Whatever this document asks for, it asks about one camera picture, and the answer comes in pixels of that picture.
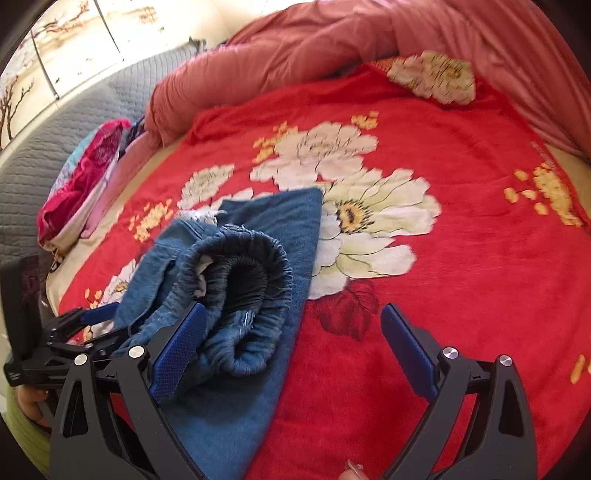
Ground person's left hand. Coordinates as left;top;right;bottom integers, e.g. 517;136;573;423
13;385;52;429

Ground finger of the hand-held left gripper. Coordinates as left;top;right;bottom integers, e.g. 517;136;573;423
46;327;129;366
44;302;122;344

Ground grey quilted headboard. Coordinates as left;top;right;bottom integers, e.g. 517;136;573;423
0;44;208;264

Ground person's right hand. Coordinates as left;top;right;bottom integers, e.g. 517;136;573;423
338;458;371;480

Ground plain pink pillow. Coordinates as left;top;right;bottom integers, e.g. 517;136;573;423
83;129;160;238

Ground tree branch print wall panels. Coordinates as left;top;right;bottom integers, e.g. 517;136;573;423
0;0;218;148

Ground red floral blanket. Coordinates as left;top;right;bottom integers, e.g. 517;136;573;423
55;51;591;480

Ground blue pants with lace hem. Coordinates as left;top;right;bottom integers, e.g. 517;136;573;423
111;187;324;480

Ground person's green sleeved left forearm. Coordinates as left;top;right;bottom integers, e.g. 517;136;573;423
0;392;52;477

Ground magenta patterned pillow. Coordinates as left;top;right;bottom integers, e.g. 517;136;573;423
37;119;134;250

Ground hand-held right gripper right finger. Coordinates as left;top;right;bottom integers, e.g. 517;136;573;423
379;304;539;480

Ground pink duvet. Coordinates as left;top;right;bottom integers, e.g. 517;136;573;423
145;0;591;162

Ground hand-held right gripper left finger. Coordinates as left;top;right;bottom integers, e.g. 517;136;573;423
48;302;208;480

